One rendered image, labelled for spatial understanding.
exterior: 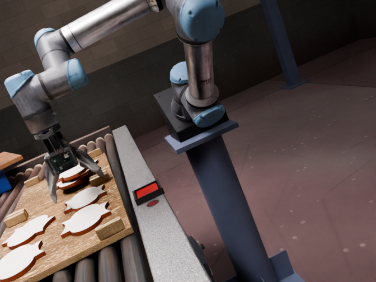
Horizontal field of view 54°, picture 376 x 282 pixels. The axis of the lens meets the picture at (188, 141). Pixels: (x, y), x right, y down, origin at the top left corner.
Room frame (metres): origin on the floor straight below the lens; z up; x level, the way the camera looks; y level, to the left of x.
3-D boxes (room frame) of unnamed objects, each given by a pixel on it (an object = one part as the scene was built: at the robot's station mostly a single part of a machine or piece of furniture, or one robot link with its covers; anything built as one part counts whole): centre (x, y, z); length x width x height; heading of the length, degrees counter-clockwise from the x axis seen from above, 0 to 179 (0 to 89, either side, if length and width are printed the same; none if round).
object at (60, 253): (0.89, 0.39, 0.93); 0.41 x 0.35 x 0.02; 11
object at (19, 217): (1.06, 0.56, 0.95); 0.06 x 0.02 x 0.03; 101
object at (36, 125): (0.99, 0.33, 1.19); 0.08 x 0.08 x 0.05
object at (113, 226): (0.73, 0.22, 0.95); 0.06 x 0.02 x 0.03; 101
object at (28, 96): (0.99, 0.33, 1.27); 0.09 x 0.08 x 0.11; 99
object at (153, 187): (0.92, 0.15, 0.92); 0.06 x 0.06 x 0.01; 9
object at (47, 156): (0.98, 0.33, 1.11); 0.09 x 0.08 x 0.12; 12
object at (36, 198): (1.30, 0.47, 0.93); 0.41 x 0.35 x 0.02; 11
